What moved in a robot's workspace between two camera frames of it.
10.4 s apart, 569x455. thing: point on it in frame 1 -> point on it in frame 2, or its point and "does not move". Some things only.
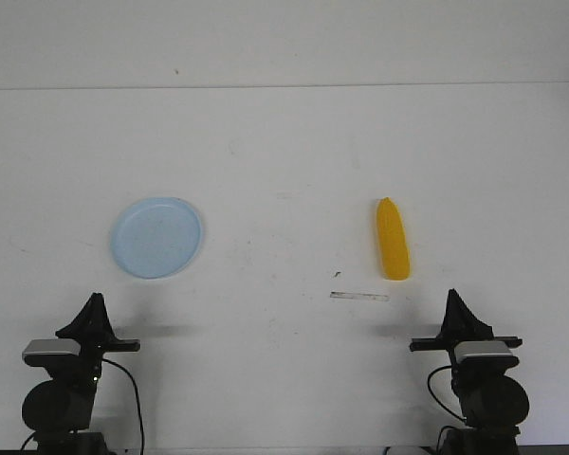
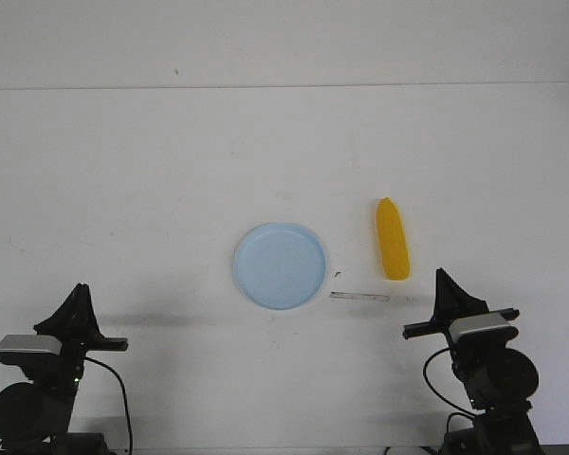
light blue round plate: (156, 237) -> (280, 265)
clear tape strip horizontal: (359, 296) does not move
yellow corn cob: (394, 242) does not move
